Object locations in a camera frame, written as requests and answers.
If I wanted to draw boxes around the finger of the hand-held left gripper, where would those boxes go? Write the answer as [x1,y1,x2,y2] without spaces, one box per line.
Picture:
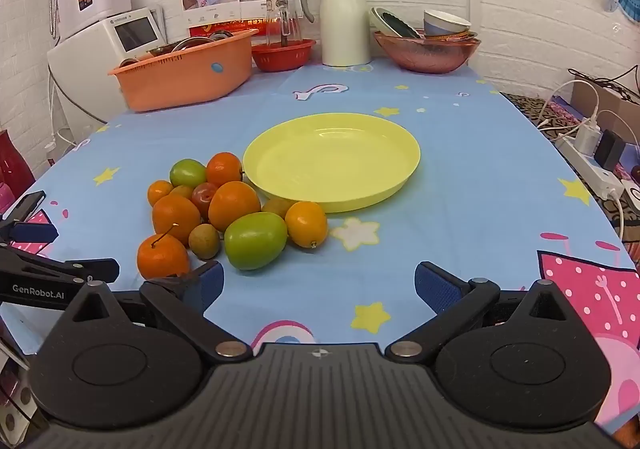
[0,220,60,246]
[0,192,45,226]

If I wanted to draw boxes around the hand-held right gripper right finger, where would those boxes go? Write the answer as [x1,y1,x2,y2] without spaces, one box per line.
[385,260,577,363]

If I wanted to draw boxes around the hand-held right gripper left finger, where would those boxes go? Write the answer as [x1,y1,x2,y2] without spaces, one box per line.
[66,260,253,364]

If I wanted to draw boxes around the orange tangerine with stem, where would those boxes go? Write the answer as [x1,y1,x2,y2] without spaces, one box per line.
[137,224,192,280]

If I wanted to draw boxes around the large green jujube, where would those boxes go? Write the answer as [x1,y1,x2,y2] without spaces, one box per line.
[223,212,289,271]

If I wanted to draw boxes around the large orange tangerine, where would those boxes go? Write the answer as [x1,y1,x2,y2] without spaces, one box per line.
[208,181,262,233]

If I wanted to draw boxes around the red apple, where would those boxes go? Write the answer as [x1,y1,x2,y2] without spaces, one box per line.
[191,182,219,220]

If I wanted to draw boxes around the small orange tangerine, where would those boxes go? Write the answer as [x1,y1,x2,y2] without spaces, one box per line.
[147,180,175,208]

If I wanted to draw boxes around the small green jujube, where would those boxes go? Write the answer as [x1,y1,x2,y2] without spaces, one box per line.
[169,158,207,188]

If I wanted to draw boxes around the oval orange tangerine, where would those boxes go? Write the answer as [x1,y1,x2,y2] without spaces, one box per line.
[284,202,329,249]

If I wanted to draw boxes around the round orange tangerine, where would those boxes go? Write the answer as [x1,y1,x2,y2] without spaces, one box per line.
[205,152,244,188]

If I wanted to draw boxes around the yellow plastic plate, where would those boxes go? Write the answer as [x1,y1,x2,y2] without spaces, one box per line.
[242,112,422,214]

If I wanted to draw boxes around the dark red object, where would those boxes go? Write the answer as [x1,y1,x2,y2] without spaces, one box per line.
[0,129,36,210]

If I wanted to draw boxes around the blue printed tablecloth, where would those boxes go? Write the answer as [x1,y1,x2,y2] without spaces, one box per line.
[0,62,640,440]

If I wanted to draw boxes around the white power strip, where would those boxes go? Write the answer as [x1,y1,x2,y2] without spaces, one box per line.
[555,135,626,202]

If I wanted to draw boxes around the orange plastic basket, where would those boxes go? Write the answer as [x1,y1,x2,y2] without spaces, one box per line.
[107,28,260,113]

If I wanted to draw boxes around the leopard print cloth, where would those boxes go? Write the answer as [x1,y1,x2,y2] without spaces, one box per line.
[500,92,586,142]

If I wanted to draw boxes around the white appliance with screen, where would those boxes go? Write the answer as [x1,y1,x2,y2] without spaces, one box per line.
[91,6,168,60]

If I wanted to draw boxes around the white charger plug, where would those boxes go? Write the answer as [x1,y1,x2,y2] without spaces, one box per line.
[572,122,603,155]

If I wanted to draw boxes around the white round device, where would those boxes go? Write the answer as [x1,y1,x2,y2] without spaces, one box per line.
[621,179,640,215]

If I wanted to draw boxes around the black power adapter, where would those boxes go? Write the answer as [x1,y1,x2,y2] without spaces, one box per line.
[595,129,626,171]

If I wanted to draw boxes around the red plastic basket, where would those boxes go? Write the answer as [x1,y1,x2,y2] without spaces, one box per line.
[251,38,317,73]

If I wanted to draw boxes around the pink glass bowl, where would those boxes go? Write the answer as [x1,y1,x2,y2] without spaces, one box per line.
[372,30,482,75]

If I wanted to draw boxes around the patterned ceramic bowl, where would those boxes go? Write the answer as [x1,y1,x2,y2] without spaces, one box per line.
[422,30,478,43]

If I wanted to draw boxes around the cardboard box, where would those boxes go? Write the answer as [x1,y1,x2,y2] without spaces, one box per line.
[570,79,640,145]

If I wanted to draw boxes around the blue and white bowl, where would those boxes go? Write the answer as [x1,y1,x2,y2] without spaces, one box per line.
[423,9,472,37]

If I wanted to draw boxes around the clear glass pitcher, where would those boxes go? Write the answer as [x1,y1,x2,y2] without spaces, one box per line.
[264,0,305,47]

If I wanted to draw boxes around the stacked white plates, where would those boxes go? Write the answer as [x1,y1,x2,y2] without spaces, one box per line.
[370,6,424,40]

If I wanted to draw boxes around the white thermos jug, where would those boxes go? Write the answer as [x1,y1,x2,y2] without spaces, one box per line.
[300,0,373,68]

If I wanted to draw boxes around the white cable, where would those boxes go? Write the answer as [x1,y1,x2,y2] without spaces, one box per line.
[537,79,601,130]

